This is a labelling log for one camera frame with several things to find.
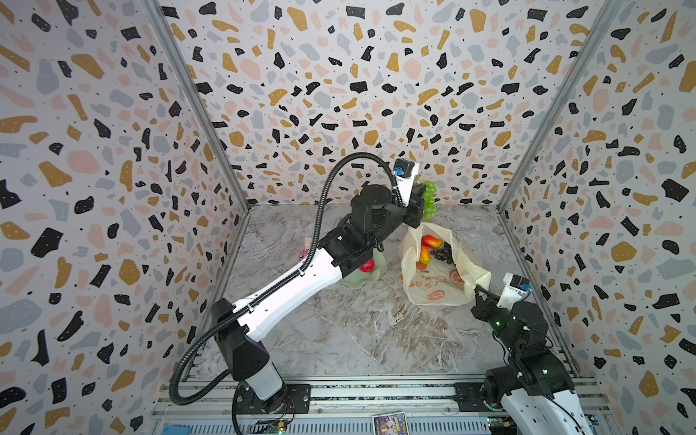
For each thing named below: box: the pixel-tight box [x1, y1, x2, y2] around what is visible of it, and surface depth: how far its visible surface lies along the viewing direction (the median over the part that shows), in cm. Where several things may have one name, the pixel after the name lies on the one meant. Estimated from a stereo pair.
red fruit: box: [358, 258, 376, 273], surface depth 99 cm
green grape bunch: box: [420, 179, 438, 220], surface depth 65 cm
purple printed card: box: [371, 411, 410, 435], surface depth 70 cm
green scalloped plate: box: [342, 248, 387, 290], surface depth 99 cm
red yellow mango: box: [421, 234, 444, 249], surface depth 108 cm
